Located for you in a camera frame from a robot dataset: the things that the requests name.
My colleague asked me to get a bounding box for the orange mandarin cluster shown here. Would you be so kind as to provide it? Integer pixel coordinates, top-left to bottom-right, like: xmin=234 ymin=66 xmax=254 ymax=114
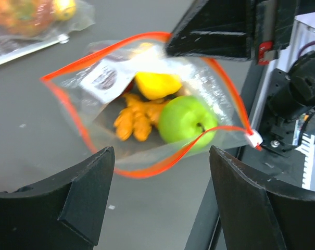
xmin=114 ymin=93 xmax=169 ymax=142

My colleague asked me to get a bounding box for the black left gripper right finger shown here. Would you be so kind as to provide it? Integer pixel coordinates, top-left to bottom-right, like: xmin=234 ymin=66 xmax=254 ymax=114
xmin=210 ymin=146 xmax=315 ymax=249

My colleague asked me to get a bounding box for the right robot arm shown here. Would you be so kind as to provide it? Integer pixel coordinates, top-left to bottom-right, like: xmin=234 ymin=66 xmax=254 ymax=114
xmin=166 ymin=1 xmax=315 ymax=155

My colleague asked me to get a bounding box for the dotted flat zip bag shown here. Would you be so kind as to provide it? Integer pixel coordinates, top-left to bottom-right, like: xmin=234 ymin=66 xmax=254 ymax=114
xmin=0 ymin=34 xmax=69 ymax=65

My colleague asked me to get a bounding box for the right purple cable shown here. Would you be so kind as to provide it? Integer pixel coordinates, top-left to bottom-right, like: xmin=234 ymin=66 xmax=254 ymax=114
xmin=299 ymin=38 xmax=315 ymax=57

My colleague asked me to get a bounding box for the orange pineapple toy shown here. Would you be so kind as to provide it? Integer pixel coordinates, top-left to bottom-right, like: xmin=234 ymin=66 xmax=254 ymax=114
xmin=0 ymin=0 xmax=55 ymax=37

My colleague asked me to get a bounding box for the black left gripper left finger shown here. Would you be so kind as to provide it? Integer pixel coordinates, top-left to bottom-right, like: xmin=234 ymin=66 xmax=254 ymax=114
xmin=0 ymin=147 xmax=115 ymax=249

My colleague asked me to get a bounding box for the white slotted cable duct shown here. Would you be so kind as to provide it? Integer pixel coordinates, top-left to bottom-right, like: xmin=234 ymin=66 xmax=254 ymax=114
xmin=301 ymin=134 xmax=315 ymax=191

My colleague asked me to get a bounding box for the zip bag with red zipper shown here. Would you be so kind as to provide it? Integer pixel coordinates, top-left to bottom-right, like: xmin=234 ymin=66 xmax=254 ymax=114
xmin=41 ymin=32 xmax=263 ymax=179

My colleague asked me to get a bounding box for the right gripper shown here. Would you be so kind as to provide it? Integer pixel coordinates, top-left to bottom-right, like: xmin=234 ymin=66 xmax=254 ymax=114
xmin=165 ymin=0 xmax=300 ymax=65

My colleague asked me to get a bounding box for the yellow star fruit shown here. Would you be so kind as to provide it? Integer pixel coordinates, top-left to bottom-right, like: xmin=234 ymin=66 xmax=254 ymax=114
xmin=134 ymin=72 xmax=182 ymax=100

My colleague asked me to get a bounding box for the zip bag with blue zipper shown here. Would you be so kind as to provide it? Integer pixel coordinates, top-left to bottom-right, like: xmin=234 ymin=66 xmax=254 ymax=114
xmin=0 ymin=0 xmax=95 ymax=45

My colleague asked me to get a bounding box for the yellow mango in blue-zip bag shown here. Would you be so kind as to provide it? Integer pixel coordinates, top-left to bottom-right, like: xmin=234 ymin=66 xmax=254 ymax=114
xmin=53 ymin=0 xmax=77 ymax=21

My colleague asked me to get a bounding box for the green apple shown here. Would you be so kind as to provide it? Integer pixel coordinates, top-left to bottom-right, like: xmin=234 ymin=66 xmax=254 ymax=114
xmin=158 ymin=95 xmax=218 ymax=143

